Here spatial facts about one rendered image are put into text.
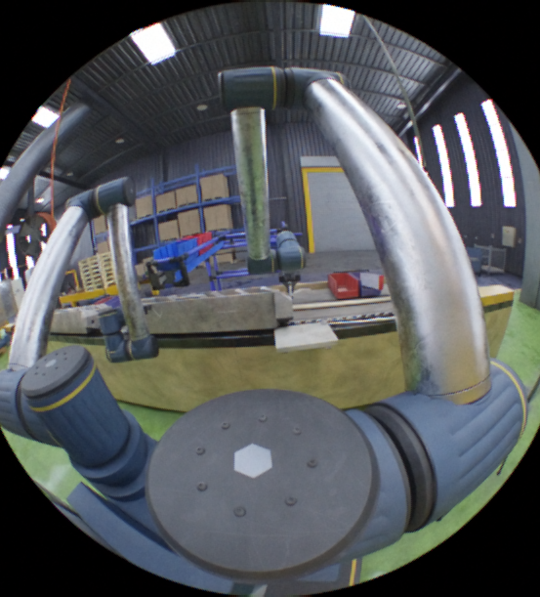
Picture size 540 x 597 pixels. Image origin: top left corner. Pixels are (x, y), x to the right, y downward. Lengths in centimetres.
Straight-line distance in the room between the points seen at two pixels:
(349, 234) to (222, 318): 1114
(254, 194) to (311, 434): 68
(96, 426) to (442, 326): 56
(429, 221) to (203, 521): 35
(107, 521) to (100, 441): 17
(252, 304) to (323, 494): 102
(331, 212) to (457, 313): 1153
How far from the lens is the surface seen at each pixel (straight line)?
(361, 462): 17
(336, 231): 1175
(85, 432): 47
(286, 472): 16
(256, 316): 111
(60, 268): 86
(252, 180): 70
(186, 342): 130
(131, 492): 61
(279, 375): 131
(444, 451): 23
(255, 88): 64
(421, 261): 26
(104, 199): 102
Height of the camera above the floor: 131
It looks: 18 degrees down
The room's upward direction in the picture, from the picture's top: 6 degrees counter-clockwise
